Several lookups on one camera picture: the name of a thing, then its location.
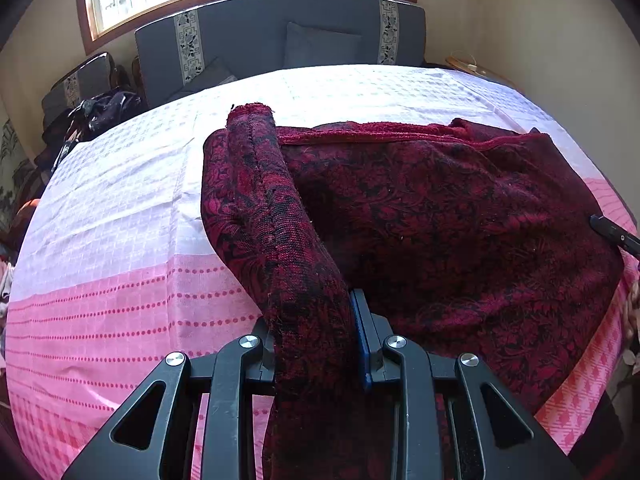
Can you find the grey sofa with patterned stripes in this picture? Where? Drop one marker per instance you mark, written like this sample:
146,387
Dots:
240,40

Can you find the grey cushion with patterned band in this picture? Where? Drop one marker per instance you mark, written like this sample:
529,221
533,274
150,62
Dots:
210,80

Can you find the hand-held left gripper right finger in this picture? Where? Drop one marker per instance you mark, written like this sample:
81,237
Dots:
361,340

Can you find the person's right hand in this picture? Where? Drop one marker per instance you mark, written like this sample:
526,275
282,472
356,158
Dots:
632,310

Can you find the landscape painted folding screen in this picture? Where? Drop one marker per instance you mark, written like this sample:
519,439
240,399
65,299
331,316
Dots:
12,160

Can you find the dark red patterned sweater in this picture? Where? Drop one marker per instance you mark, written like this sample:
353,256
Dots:
450,235

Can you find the orange brown object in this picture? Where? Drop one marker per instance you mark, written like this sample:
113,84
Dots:
25,215

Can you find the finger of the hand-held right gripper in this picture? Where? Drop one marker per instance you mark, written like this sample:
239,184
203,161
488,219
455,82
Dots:
615,234

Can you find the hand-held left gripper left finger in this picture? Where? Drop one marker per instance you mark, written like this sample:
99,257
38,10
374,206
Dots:
262,355

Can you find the plain grey square cushion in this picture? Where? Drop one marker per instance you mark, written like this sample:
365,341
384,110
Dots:
320,47

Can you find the round wooden side table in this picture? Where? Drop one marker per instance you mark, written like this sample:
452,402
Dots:
470,65

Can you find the pink and white bed sheet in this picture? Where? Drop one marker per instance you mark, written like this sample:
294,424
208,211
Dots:
125,210

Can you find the grey cushioned wooden armchair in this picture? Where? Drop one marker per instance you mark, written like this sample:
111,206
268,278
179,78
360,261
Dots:
85,80

